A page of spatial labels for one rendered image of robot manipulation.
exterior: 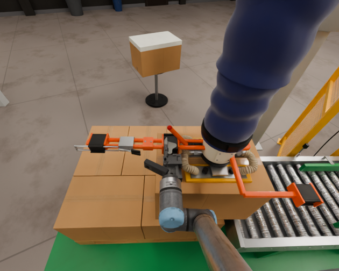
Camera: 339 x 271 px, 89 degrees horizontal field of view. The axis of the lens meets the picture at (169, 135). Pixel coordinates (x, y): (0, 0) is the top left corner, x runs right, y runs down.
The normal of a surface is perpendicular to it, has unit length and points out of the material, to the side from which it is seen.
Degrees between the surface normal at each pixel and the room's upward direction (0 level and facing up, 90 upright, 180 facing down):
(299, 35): 72
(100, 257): 0
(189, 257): 0
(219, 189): 1
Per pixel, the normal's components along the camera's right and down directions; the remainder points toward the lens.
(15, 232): 0.04, -0.67
